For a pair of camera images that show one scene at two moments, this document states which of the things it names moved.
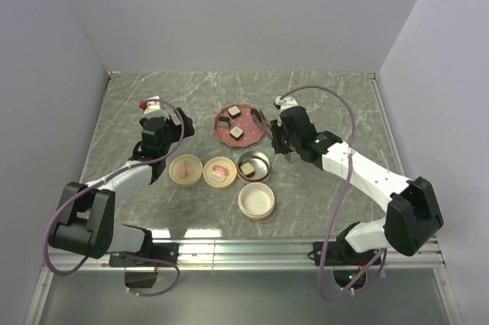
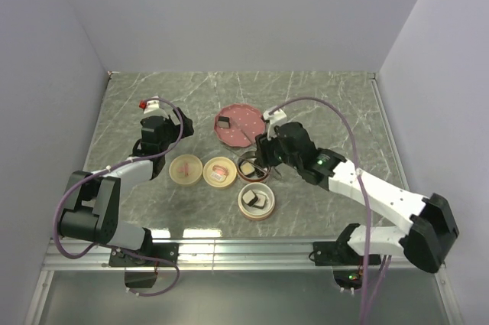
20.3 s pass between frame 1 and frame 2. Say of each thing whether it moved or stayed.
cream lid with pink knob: stayed
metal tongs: moved
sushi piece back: moved
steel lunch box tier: stayed
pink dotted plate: stayed
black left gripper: stayed
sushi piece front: moved
